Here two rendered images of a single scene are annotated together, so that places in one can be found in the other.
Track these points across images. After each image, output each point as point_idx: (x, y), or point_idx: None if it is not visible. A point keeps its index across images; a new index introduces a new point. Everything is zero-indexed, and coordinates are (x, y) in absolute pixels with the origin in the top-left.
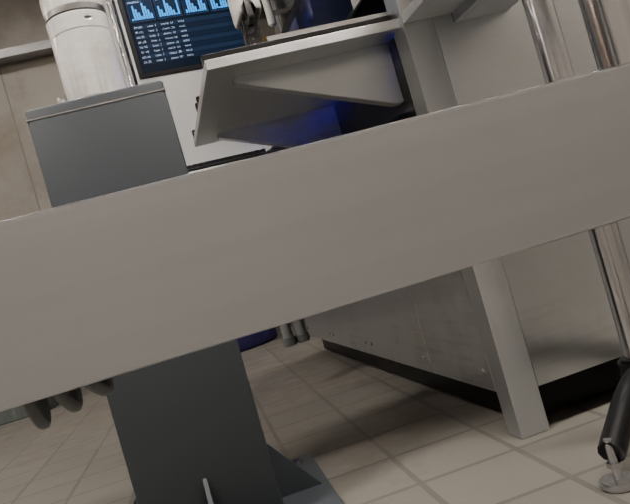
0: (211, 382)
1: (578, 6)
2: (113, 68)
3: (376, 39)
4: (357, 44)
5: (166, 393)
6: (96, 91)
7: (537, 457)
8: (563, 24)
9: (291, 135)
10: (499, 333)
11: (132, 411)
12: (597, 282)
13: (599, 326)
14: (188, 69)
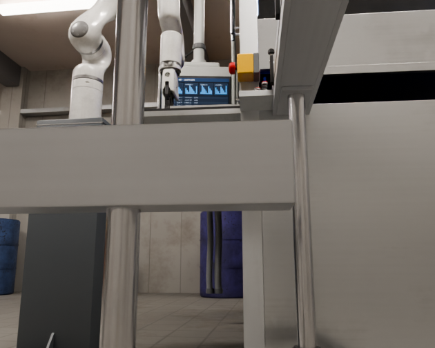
0: (74, 280)
1: (359, 119)
2: (92, 108)
3: (230, 117)
4: (219, 119)
5: (50, 278)
6: (78, 118)
7: None
8: (345, 128)
9: None
10: (248, 307)
11: (32, 282)
12: (326, 296)
13: (320, 326)
14: None
